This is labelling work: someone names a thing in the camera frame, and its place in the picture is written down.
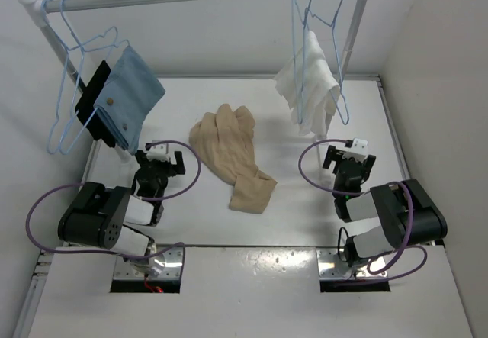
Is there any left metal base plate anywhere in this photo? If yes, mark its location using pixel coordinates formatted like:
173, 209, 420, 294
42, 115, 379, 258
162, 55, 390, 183
113, 246, 185, 282

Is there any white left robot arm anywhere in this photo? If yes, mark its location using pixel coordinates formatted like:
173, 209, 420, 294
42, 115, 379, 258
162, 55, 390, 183
57, 146, 186, 269

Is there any black garment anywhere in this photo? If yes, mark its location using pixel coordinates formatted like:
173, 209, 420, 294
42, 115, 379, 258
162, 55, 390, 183
75, 60, 116, 148

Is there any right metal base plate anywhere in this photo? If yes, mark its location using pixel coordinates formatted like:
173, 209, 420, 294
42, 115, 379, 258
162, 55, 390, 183
316, 248, 387, 282

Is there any light blue wire hanger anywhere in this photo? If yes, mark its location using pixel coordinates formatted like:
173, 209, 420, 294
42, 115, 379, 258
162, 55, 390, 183
291, 0, 313, 124

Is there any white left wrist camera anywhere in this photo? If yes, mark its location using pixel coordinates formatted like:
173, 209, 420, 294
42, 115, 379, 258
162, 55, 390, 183
146, 141, 171, 162

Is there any empty blue hanger outer left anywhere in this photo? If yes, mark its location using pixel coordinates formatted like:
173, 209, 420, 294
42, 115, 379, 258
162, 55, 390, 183
40, 0, 120, 155

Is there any beige t shirt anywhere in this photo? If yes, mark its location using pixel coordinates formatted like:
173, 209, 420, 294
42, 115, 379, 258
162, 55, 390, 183
189, 104, 277, 214

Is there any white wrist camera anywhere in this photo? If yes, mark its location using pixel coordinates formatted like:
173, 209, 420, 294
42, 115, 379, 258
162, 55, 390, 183
343, 138, 369, 162
146, 141, 171, 162

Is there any light blue denim garment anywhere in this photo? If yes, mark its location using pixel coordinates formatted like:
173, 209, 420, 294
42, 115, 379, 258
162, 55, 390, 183
94, 46, 165, 155

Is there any white knitted cloth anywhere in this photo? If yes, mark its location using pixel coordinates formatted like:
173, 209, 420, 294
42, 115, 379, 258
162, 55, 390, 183
274, 31, 339, 137

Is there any metal base plate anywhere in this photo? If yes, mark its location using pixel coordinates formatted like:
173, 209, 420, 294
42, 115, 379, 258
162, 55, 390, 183
113, 246, 185, 282
316, 248, 387, 282

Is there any blue hanger holding denim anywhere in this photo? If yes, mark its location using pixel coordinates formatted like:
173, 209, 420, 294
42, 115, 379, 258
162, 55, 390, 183
57, 0, 130, 153

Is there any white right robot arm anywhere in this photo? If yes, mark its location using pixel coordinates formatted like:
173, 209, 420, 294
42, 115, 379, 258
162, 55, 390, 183
323, 140, 448, 267

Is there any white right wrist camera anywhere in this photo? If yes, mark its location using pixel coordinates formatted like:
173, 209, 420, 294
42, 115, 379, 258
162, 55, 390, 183
343, 138, 369, 162

